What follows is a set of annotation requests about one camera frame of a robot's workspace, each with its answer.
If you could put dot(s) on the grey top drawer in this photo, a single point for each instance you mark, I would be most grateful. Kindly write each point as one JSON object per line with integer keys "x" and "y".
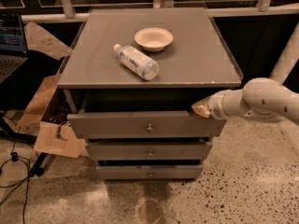
{"x": 159, "y": 124}

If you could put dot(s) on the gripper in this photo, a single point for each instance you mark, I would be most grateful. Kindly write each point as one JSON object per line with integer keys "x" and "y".
{"x": 215, "y": 108}

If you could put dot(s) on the black laptop stand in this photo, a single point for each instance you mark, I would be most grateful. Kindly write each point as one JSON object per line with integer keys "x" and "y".
{"x": 7, "y": 133}

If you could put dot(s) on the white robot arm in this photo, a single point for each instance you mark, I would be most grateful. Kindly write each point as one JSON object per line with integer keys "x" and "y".
{"x": 261, "y": 99}

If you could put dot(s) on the open cardboard box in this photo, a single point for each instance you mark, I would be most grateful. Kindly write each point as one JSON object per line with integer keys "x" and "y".
{"x": 55, "y": 135}

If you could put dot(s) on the open laptop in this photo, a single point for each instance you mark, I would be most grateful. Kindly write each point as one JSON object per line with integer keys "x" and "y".
{"x": 13, "y": 46}

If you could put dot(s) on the grey bottom drawer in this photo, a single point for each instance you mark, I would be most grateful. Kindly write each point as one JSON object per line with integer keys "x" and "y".
{"x": 150, "y": 172}

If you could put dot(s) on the white paper bowl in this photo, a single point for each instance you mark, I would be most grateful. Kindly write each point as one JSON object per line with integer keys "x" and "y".
{"x": 153, "y": 39}

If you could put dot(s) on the grey drawer cabinet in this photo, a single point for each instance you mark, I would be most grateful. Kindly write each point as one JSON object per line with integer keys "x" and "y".
{"x": 94, "y": 80}

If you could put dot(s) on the grey drawer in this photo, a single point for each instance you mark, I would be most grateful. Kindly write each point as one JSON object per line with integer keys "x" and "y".
{"x": 148, "y": 150}
{"x": 159, "y": 124}
{"x": 150, "y": 172}

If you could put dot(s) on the white metal railing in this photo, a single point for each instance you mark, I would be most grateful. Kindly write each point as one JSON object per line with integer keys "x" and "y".
{"x": 68, "y": 3}

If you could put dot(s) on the clear plastic water bottle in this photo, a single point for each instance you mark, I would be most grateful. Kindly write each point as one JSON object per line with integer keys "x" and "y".
{"x": 137, "y": 61}

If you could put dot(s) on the grey middle drawer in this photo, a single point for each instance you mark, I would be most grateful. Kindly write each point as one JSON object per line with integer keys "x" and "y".
{"x": 148, "y": 150}

